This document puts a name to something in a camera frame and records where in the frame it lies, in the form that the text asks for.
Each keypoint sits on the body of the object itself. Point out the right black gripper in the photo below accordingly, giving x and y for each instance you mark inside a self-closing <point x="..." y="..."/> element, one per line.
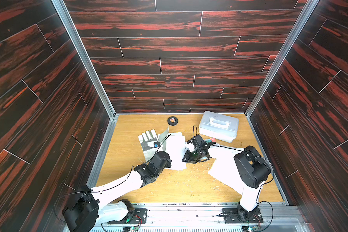
<point x="195" y="149"/>

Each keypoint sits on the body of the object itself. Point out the white grey work glove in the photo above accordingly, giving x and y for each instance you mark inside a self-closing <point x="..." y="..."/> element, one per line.
<point x="146" y="140"/>

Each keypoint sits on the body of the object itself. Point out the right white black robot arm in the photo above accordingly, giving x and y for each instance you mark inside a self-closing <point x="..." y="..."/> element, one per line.
<point x="242" y="169"/>

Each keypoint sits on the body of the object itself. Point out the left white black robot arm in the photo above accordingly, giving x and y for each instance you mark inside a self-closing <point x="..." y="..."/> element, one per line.
<point x="87" y="207"/>

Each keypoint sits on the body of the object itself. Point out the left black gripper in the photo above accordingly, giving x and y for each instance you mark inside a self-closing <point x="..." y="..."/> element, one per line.
<point x="168" y="165"/>

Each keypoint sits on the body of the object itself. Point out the white plastic storage box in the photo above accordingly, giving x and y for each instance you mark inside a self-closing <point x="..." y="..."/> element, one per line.
<point x="219" y="126"/>

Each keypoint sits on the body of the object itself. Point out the small teal cover notebook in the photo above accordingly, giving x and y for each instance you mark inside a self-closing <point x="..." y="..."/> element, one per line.
<point x="212" y="142"/>

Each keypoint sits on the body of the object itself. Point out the black tape roll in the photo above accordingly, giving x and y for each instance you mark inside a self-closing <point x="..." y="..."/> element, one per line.
<point x="172" y="121"/>

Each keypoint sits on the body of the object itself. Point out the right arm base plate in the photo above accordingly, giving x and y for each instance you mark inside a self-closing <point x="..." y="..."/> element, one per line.
<point x="235" y="215"/>

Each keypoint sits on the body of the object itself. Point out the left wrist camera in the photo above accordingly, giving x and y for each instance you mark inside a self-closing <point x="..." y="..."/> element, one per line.
<point x="156" y="144"/>

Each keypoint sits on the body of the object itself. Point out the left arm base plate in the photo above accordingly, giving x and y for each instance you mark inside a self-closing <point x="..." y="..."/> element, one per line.
<point x="135" y="217"/>

